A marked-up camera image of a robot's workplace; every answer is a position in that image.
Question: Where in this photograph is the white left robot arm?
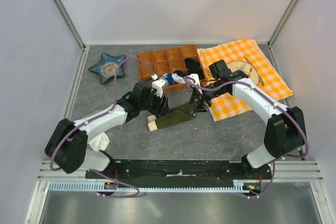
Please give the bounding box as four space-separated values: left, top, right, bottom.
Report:
45 79 170 178

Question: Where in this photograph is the black white rolled underwear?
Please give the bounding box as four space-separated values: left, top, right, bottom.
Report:
172 70 189 84

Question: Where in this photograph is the white underwear pile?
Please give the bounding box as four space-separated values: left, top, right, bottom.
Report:
88 132 110 152

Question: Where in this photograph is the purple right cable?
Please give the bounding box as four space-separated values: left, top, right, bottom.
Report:
183 76 308 198

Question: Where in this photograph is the purple cable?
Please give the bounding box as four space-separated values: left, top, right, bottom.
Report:
183 76 308 198
49 57 158 198

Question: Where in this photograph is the aluminium right frame post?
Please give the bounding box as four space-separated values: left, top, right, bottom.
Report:
267 0 300 50

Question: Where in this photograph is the blue white rolled underwear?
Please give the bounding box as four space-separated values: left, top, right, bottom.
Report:
162 73 174 86

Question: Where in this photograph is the aluminium front rail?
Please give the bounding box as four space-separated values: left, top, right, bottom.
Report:
36 159 323 183

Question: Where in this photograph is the aluminium left frame post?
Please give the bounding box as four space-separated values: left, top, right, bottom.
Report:
52 0 86 51

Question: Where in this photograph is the olive green underwear cream waistband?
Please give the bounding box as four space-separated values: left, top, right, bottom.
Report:
148 102 195 131

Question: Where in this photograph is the brass knife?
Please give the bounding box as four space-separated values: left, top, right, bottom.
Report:
243 57 265 86

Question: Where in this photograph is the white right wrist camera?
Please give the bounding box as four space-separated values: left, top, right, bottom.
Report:
188 73 203 94

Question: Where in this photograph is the blue star shaped dish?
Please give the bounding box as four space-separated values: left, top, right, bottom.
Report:
88 52 126 84

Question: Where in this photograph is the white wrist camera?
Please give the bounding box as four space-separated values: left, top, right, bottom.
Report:
152 79 169 98
188 73 203 94

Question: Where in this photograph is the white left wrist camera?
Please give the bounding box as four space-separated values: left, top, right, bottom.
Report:
152 79 169 98

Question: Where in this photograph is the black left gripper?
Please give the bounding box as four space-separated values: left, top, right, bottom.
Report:
140 88 171 118

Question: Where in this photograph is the orange checkered cloth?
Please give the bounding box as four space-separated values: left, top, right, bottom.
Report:
197 39 293 122

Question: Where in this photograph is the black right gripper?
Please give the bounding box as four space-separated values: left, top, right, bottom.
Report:
189 81 227 114

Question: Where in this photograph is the light blue cable duct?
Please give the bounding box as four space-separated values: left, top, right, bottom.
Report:
48 181 250 193

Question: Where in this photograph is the orange compartment organizer box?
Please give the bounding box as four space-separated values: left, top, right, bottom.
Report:
136 45 203 80

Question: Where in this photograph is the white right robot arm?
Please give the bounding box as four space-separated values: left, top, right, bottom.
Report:
184 60 309 179

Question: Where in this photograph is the aluminium frame post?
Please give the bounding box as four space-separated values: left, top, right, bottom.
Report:
52 0 86 51
267 0 300 50

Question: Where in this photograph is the beige decorated plate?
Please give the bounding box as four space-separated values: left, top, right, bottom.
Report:
227 61 259 85

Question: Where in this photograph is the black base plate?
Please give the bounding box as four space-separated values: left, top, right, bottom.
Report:
101 159 271 187

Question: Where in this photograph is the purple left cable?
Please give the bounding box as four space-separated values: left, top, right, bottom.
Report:
49 57 158 198

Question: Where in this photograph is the brass fork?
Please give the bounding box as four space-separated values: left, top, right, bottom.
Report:
204 69 211 76

